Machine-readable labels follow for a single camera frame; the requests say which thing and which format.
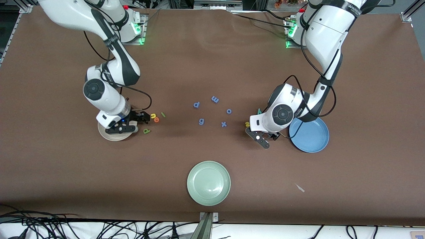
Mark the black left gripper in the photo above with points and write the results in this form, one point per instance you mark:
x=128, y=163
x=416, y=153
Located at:
x=274, y=136

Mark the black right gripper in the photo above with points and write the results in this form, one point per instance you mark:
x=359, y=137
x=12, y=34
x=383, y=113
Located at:
x=135, y=115

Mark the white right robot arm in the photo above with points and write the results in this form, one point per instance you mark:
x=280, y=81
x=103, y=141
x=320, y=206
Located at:
x=73, y=13

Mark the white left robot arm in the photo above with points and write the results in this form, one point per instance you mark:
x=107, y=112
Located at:
x=325, y=36

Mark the light brown plate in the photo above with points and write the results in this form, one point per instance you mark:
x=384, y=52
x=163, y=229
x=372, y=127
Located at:
x=113, y=136

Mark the blue plate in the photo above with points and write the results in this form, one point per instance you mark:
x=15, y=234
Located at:
x=312, y=137

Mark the blue letter p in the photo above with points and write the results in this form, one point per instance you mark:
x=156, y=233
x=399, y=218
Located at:
x=195, y=106

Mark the grey paper scrap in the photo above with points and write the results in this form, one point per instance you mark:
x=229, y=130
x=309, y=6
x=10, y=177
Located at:
x=300, y=189

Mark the blue letter g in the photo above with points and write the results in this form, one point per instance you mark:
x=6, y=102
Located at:
x=201, y=123

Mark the blue letter m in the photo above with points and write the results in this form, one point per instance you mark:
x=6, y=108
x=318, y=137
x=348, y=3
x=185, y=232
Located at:
x=215, y=99

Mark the pale green plate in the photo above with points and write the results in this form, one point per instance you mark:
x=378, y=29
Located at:
x=208, y=183

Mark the brown paper table cover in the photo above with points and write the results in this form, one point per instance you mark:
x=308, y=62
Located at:
x=212, y=66

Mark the aluminium corner profile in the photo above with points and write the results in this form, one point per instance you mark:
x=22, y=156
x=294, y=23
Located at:
x=406, y=15

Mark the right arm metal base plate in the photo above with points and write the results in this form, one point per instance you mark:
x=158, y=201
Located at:
x=142, y=33

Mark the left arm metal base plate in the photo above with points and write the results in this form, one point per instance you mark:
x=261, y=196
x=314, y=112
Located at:
x=292, y=45

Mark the metal bracket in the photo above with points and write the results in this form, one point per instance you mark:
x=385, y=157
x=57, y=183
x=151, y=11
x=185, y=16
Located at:
x=206, y=225

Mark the aluminium frame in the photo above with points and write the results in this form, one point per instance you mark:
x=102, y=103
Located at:
x=215, y=4

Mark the aluminium side rail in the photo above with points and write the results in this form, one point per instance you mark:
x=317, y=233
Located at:
x=24, y=9

